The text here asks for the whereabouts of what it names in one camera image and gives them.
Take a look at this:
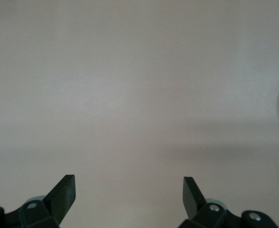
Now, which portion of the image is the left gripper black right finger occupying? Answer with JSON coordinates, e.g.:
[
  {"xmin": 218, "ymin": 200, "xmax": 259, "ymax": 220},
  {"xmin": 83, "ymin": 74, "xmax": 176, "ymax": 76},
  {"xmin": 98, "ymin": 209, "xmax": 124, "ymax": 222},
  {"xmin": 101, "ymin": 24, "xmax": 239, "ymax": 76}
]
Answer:
[{"xmin": 177, "ymin": 176, "xmax": 277, "ymax": 228}]

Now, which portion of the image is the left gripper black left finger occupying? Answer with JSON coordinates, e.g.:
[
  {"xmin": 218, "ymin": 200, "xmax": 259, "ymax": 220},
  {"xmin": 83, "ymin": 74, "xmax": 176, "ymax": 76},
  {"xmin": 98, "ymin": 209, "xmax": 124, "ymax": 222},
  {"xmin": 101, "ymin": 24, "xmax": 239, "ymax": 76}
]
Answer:
[{"xmin": 0, "ymin": 174, "xmax": 76, "ymax": 228}]

